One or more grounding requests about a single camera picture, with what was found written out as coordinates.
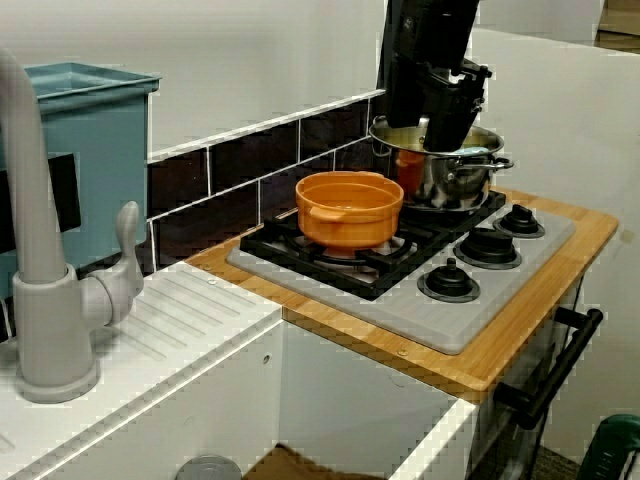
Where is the black stove knob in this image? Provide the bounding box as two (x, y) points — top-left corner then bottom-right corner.
(417, 257), (481, 304)
(492, 203), (546, 239)
(453, 227), (524, 270)

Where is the stainless steel pot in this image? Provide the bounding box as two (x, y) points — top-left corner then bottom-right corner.
(368, 115), (515, 214)

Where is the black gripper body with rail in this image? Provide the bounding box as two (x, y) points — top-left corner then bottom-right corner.
(427, 55), (491, 110)

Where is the brown sink bottom board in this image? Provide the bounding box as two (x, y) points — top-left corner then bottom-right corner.
(242, 442), (386, 480)

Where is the orange plastic pot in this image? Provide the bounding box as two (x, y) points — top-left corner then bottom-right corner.
(294, 171), (406, 257)

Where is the teal plastic bin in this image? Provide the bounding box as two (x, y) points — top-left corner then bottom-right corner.
(0, 62), (162, 274)

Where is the dark tile backsplash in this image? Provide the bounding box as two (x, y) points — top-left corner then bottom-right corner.
(147, 89), (386, 281)

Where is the black burner grate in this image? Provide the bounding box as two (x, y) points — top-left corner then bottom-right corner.
(239, 188), (509, 302)

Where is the cardboard box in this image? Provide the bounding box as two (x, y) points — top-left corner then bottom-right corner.
(597, 0), (640, 51)

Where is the green clamp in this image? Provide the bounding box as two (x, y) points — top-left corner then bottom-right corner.
(577, 414), (640, 480)

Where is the grey stove top panel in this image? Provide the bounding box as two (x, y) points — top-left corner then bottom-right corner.
(225, 199), (576, 357)

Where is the black oven door handle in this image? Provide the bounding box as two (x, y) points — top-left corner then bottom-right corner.
(494, 307), (605, 431)

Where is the silver sink drain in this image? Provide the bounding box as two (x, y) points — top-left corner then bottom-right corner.
(175, 453), (242, 480)

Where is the black slanted side panel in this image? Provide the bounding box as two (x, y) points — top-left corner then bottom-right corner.
(377, 0), (436, 130)

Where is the white sink unit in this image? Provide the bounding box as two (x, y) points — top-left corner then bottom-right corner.
(0, 262), (476, 480)

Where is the grey toy faucet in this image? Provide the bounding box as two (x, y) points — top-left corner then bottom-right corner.
(0, 47), (146, 405)

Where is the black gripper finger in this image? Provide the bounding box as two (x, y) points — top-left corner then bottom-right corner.
(423, 92), (470, 152)
(457, 99), (484, 150)

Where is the wooden kitchen countertop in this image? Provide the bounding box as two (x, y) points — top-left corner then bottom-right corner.
(184, 187), (620, 405)

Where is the white oven door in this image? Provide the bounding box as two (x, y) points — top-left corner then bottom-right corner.
(469, 279), (589, 480)

